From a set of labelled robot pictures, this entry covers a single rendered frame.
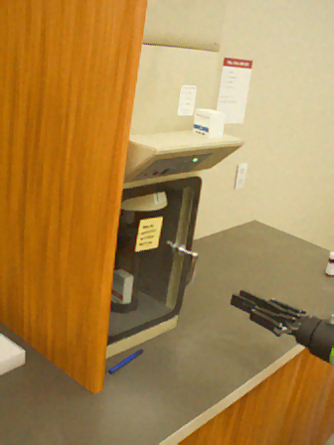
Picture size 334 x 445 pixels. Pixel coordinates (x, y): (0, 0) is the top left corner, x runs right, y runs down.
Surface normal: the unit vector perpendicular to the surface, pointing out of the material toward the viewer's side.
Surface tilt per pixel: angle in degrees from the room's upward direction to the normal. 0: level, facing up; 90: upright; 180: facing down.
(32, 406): 0
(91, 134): 90
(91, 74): 90
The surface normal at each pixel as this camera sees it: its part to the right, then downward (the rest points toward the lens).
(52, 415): 0.14, -0.93
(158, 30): 0.75, 0.33
